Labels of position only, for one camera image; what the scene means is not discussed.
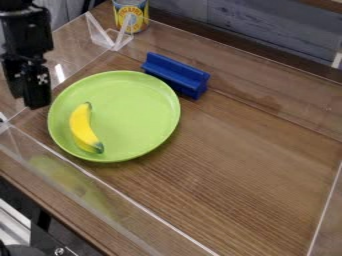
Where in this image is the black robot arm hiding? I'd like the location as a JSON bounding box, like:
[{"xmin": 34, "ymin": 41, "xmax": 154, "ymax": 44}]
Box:
[{"xmin": 0, "ymin": 0, "xmax": 54, "ymax": 109}]

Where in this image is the yellow labelled tin can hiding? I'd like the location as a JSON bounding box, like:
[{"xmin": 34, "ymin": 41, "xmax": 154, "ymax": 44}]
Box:
[{"xmin": 113, "ymin": 0, "xmax": 150, "ymax": 34}]

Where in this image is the clear acrylic corner bracket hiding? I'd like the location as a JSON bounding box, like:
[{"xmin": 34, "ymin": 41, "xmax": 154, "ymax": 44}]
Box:
[{"xmin": 86, "ymin": 12, "xmax": 134, "ymax": 52}]

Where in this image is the yellow toy banana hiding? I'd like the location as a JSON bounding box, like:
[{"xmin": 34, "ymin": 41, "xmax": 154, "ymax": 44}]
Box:
[{"xmin": 70, "ymin": 102, "xmax": 105, "ymax": 154}]

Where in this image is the blue plastic block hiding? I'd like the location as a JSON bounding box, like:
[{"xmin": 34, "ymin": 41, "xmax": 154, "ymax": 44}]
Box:
[{"xmin": 142, "ymin": 52, "xmax": 211, "ymax": 100}]

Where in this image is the green round plate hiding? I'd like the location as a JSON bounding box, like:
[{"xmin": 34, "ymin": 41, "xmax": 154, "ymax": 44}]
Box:
[{"xmin": 47, "ymin": 70, "xmax": 182, "ymax": 163}]

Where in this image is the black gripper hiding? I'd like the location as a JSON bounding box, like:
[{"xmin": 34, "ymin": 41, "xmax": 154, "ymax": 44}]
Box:
[{"xmin": 0, "ymin": 4, "xmax": 54, "ymax": 109}]

